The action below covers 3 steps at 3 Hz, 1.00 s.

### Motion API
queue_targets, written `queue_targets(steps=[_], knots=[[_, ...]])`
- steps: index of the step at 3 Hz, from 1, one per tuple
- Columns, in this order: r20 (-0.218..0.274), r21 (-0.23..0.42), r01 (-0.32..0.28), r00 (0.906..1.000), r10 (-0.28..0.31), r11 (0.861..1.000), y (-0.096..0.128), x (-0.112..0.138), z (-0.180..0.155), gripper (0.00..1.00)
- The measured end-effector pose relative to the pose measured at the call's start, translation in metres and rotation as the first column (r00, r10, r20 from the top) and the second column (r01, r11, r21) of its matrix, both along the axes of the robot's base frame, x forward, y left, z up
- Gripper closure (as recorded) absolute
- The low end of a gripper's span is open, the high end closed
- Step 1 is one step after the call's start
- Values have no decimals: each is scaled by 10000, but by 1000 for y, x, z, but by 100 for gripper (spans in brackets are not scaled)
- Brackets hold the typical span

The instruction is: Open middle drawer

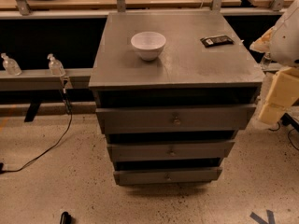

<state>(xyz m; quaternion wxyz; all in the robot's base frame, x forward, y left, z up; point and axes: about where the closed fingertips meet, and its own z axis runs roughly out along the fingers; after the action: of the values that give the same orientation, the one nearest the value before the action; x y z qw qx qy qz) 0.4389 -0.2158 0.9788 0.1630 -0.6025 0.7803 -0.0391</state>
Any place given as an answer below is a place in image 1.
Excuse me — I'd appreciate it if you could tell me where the grey drawer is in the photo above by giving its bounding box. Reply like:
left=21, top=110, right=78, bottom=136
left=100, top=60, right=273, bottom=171
left=107, top=140, right=235, bottom=162
left=114, top=167, right=222, bottom=186
left=96, top=105, right=256, bottom=134

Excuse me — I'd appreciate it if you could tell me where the grey bottom drawer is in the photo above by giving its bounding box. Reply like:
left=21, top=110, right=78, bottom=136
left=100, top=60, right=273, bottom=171
left=114, top=167, right=222, bottom=186

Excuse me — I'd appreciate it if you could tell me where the clear plastic water bottle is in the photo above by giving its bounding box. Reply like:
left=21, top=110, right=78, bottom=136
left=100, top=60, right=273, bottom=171
left=260, top=52, right=272, bottom=70

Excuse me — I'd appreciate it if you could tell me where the clear pump bottle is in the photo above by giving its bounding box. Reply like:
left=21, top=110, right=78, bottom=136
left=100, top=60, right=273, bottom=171
left=48, top=53, right=65, bottom=77
left=1, top=53, right=21, bottom=76

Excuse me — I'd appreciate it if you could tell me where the grey drawer cabinet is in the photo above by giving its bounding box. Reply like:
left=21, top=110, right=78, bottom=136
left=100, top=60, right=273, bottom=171
left=89, top=11, right=263, bottom=172

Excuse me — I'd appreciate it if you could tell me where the black floor cable left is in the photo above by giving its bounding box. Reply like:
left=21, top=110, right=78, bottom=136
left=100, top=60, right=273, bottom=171
left=0, top=89, right=74, bottom=175

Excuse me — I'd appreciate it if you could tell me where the grey metal rail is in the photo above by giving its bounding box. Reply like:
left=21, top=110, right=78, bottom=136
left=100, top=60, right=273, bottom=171
left=0, top=68, right=92, bottom=91

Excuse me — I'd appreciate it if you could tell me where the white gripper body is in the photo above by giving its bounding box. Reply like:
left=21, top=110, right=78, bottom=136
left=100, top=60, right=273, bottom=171
left=249, top=26, right=299, bottom=109

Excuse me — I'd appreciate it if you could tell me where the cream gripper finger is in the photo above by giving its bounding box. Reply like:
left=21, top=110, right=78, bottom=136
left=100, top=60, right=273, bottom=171
left=258, top=103, right=287, bottom=125

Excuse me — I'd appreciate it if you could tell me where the white ceramic bowl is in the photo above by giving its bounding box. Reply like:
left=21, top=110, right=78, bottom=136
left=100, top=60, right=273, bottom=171
left=131, top=32, right=166, bottom=61

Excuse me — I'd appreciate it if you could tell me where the black power adapter cable right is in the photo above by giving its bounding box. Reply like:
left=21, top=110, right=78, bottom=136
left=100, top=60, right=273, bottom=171
left=268, top=112, right=299, bottom=151

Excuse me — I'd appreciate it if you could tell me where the black object on floor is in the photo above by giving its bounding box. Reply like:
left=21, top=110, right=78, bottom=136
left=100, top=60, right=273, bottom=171
left=60, top=212, right=72, bottom=224

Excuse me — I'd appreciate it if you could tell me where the black snack bar packet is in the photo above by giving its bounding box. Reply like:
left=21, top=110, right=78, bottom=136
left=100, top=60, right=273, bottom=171
left=200, top=35, right=234, bottom=48

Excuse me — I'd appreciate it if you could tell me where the clear pump bottle far left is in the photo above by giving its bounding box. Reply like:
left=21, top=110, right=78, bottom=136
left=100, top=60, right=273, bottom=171
left=1, top=53, right=21, bottom=76

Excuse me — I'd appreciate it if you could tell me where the grey top drawer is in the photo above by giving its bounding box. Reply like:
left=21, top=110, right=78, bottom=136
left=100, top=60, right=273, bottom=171
left=96, top=105, right=256, bottom=134

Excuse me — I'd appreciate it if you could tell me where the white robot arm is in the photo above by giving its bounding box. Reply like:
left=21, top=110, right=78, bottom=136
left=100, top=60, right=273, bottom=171
left=249, top=0, right=299, bottom=125

